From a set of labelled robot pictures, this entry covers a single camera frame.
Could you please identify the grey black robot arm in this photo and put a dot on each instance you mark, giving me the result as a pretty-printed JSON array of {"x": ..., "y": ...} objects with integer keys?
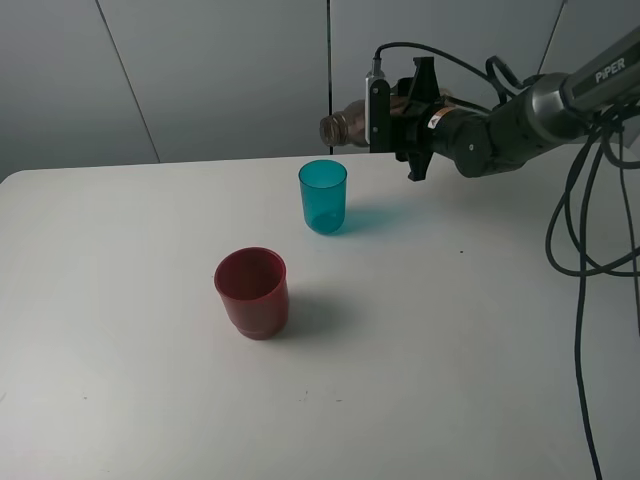
[{"x": 533, "y": 116}]

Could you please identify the red plastic cup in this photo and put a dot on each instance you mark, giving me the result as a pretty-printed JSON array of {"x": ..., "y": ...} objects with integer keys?
[{"x": 252, "y": 284}]

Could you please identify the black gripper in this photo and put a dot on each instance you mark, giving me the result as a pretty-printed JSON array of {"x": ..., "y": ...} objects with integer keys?
[{"x": 424, "y": 123}]

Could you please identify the smoky grey water bottle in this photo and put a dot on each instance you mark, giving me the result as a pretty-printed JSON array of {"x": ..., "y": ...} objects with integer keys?
[{"x": 345, "y": 127}]

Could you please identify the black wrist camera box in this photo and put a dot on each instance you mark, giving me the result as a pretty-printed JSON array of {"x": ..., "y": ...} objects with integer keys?
[{"x": 377, "y": 114}]

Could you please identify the teal translucent plastic cup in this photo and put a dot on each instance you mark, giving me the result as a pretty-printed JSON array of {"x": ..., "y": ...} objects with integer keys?
[{"x": 323, "y": 192}]

